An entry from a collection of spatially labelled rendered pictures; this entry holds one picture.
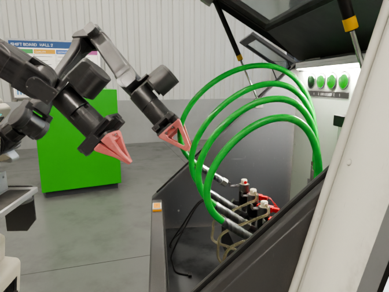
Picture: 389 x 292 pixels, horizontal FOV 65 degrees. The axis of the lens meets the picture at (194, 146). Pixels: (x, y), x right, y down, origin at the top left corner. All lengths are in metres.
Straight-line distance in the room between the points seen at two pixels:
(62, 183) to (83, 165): 0.33
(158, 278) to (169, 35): 6.94
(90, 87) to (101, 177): 3.51
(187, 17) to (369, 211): 7.30
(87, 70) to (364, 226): 0.55
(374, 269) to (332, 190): 0.14
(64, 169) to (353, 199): 3.80
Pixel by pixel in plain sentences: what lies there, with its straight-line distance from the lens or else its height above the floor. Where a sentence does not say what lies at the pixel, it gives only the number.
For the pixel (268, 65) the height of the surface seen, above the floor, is 1.42.
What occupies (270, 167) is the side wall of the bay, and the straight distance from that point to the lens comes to 1.22.
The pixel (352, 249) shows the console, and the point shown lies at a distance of 0.45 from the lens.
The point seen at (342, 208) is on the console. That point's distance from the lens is 0.48.
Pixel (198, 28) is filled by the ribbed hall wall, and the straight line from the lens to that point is 7.64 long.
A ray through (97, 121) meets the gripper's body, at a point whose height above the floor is 1.29.
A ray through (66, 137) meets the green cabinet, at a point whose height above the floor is 0.73.
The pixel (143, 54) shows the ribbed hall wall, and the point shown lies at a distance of 7.29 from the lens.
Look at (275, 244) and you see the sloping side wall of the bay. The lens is 0.54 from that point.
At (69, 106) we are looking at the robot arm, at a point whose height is 1.33.
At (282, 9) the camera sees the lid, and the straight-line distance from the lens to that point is 0.99.
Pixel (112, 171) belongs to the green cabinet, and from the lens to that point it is 4.16.
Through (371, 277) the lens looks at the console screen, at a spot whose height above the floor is 1.16.
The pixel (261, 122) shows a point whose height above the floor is 1.30.
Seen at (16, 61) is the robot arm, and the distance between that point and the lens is 0.68.
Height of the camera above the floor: 1.37
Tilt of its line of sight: 11 degrees down
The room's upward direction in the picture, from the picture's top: straight up
